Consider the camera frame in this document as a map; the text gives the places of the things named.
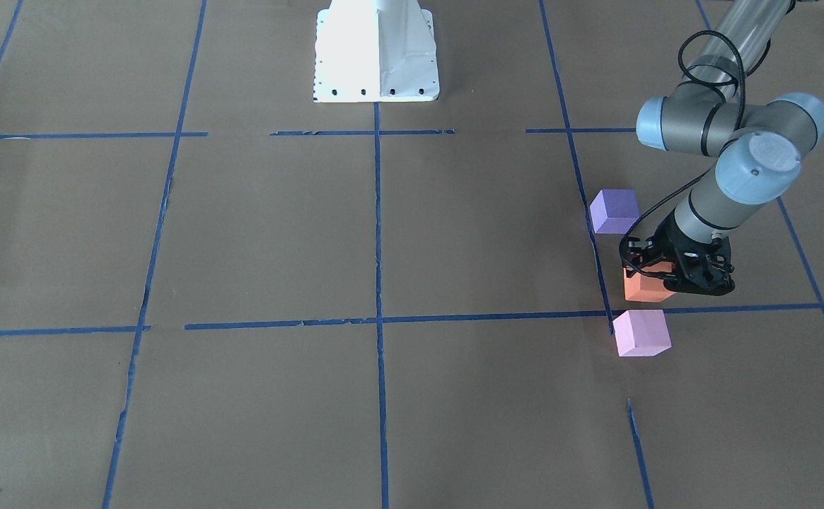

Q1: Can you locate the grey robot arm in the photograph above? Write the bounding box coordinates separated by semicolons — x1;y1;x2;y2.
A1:
618;1;824;296

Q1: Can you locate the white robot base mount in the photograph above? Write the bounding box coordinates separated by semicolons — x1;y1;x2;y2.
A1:
313;1;441;103

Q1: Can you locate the light pink foam cube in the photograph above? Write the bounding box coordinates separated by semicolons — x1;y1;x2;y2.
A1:
613;310;673;357

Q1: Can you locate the dark purple foam cube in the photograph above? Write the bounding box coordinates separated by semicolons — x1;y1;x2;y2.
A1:
589;188;642;235

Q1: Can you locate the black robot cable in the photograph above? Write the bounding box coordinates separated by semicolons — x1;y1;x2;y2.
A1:
624;30;773;245

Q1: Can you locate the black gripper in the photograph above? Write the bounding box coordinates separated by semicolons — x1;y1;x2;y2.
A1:
619;212;736;296

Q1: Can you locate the orange foam cube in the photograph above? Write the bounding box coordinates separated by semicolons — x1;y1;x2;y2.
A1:
624;268;675;303

